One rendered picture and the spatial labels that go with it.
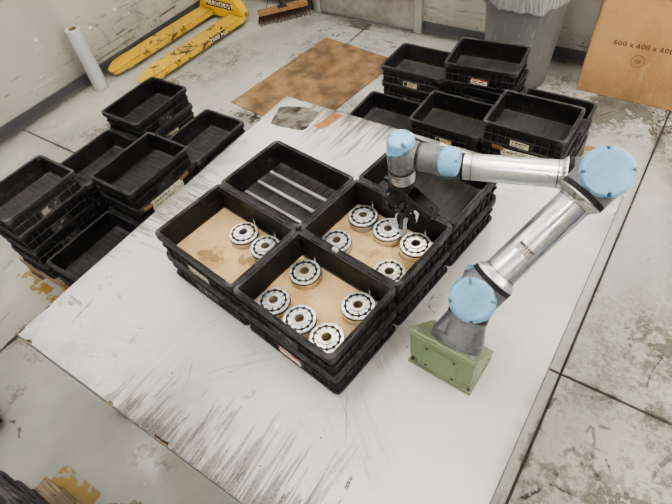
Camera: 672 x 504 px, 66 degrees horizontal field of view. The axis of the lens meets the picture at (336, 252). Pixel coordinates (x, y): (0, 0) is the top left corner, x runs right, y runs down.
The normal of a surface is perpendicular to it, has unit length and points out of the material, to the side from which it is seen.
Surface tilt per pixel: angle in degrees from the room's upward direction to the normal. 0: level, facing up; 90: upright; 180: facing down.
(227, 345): 0
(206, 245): 0
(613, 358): 0
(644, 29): 77
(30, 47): 90
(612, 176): 39
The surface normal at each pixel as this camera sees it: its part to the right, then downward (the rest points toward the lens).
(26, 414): -0.10, -0.65
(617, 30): -0.54, 0.52
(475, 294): -0.43, 0.14
